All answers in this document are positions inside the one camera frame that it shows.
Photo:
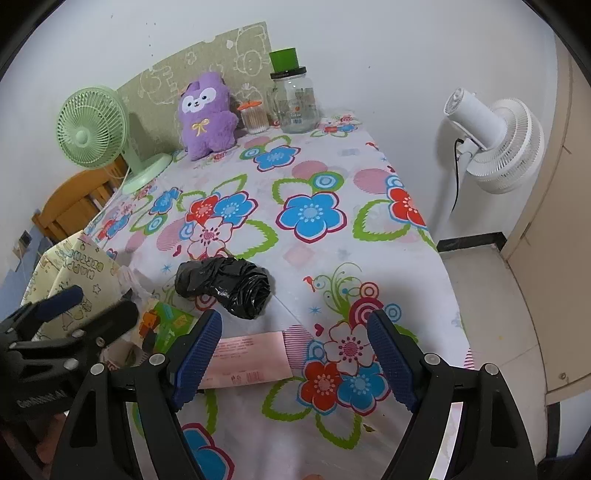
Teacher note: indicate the wall power socket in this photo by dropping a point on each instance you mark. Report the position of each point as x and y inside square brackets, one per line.
[25, 239]

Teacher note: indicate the yellow fabric storage box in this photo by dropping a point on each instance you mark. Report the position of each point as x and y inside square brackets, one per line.
[75, 261]

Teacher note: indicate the green desk fan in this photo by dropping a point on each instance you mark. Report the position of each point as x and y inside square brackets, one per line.
[93, 130]

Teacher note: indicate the pink cloth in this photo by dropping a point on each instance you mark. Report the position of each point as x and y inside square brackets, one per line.
[247, 360]

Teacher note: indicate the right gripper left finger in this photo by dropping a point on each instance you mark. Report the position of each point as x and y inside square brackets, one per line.
[163, 384]

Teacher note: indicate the beige cabinet door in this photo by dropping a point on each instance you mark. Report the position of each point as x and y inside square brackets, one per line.
[549, 250]

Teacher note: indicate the purple plush toy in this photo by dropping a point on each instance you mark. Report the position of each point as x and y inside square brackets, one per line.
[207, 123]

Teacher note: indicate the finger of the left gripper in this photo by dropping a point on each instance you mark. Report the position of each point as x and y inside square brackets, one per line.
[104, 322]
[26, 321]

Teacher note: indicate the floral plastic tablecloth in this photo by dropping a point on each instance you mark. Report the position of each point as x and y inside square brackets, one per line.
[333, 224]

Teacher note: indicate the toothpick holder orange lid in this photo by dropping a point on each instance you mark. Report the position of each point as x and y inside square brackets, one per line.
[254, 117]

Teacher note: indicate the green patterned wall board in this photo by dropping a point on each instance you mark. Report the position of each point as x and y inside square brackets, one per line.
[241, 56]

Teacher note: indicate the white floor fan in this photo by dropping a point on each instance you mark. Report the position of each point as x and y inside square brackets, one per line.
[501, 145]

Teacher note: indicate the black plastic bag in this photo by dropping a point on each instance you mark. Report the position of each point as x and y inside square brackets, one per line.
[240, 286]

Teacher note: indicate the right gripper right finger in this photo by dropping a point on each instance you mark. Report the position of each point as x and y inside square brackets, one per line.
[425, 389]

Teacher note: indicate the wooden chair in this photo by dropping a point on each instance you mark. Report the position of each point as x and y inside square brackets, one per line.
[78, 200]

